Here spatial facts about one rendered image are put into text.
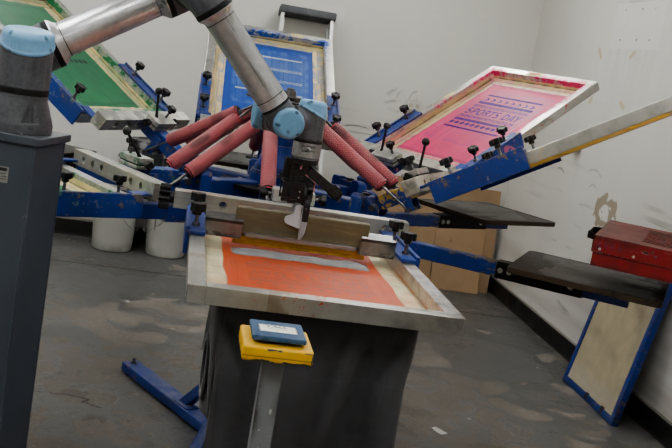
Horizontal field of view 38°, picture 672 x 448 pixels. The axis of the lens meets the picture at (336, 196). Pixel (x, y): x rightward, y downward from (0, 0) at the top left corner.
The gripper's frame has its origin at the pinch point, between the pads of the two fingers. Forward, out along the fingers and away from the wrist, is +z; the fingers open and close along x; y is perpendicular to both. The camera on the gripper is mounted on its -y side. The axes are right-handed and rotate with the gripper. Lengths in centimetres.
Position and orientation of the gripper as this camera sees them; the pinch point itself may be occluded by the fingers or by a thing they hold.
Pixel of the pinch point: (301, 233)
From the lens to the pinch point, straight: 256.2
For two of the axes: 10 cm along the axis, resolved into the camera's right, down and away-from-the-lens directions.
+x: 1.4, 1.6, -9.8
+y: -9.8, -1.4, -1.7
